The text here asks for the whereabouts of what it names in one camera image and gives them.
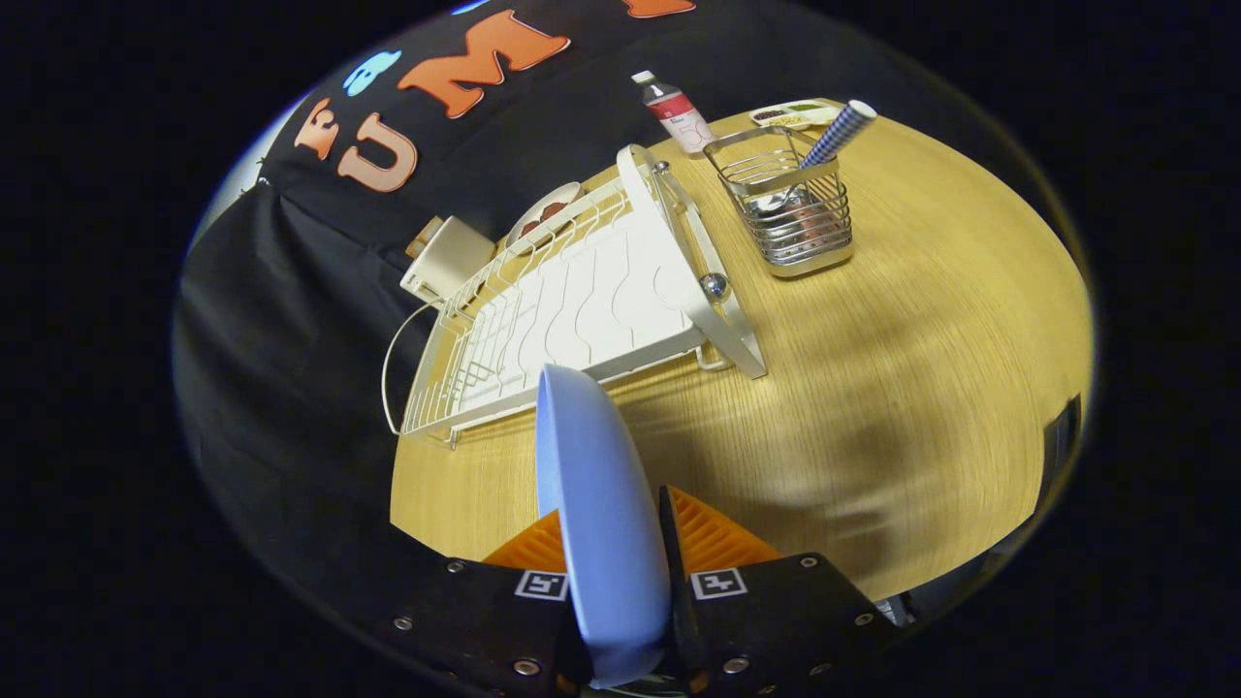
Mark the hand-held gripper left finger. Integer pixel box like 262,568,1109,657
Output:
383,509,592,698

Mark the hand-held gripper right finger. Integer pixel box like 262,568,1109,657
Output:
659,485,898,698

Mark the blue plate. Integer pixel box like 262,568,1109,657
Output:
535,364,673,689

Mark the white wire dish rack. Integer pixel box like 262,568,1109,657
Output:
399,143,769,449

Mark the metal wire basket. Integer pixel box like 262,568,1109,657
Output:
703,126,856,279

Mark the small white dish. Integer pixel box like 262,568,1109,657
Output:
506,181,583,243

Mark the black backdrop cloth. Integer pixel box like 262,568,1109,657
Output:
175,0,971,631

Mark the white toaster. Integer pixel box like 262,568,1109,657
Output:
400,215,497,309

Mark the red label plastic bottle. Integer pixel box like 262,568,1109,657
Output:
631,70,716,156

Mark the white divided snack tray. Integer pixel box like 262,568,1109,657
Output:
748,100,844,130

